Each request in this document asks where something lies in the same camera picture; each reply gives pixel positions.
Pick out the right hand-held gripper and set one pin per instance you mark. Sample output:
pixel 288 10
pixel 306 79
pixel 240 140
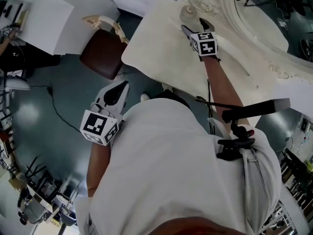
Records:
pixel 206 44

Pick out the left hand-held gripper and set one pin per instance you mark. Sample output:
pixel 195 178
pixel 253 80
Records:
pixel 94 125

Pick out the person's left forearm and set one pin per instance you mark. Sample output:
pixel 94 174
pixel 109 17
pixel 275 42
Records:
pixel 97 163

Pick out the person's right forearm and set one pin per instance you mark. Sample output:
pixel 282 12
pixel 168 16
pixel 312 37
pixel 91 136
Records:
pixel 220 82

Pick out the person's white shoe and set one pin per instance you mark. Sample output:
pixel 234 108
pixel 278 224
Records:
pixel 144 97

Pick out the brown seat cream chair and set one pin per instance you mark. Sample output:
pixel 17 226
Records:
pixel 102 55

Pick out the cream white table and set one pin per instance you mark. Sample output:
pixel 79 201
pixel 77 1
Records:
pixel 159 53

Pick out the ornate white framed mirror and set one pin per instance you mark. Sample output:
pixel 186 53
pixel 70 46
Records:
pixel 247 28

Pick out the person's white shirt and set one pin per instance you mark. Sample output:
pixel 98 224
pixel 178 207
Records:
pixel 171 168

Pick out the white curved device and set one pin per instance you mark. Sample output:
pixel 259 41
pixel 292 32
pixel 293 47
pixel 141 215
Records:
pixel 15 84

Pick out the white cabinet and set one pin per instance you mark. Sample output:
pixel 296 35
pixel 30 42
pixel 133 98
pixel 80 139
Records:
pixel 46 21

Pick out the black metal chair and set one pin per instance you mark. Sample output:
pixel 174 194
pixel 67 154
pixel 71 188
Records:
pixel 36 177

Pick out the black chest camera mount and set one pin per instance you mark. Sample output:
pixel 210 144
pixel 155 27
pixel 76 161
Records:
pixel 247 112

